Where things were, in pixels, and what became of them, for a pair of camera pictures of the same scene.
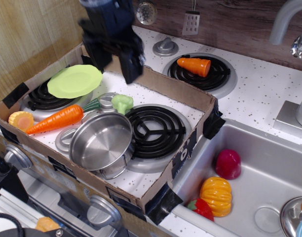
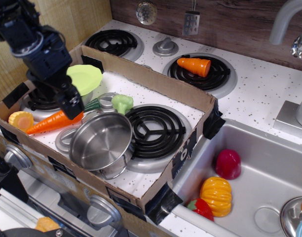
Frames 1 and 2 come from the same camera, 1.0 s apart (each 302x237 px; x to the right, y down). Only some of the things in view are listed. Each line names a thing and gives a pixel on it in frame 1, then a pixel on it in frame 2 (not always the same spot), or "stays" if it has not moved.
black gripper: [111, 32] -> [46, 52]
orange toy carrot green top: [68, 114] stays
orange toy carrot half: [201, 66] stays
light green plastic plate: [73, 81] stays
